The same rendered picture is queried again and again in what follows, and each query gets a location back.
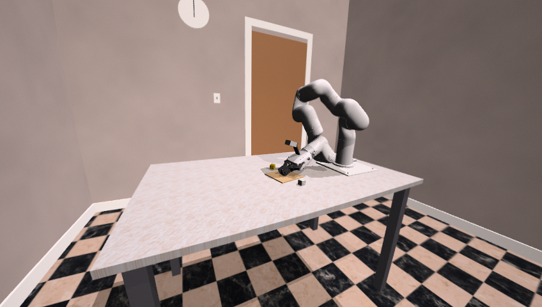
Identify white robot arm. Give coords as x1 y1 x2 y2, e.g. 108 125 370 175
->
292 79 369 168

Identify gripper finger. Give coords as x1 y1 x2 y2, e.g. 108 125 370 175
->
278 160 291 174
282 162 304 176

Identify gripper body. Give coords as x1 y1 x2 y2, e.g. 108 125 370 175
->
287 148 313 171

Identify tan flat mat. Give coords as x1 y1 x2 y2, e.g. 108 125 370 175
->
265 171 304 184

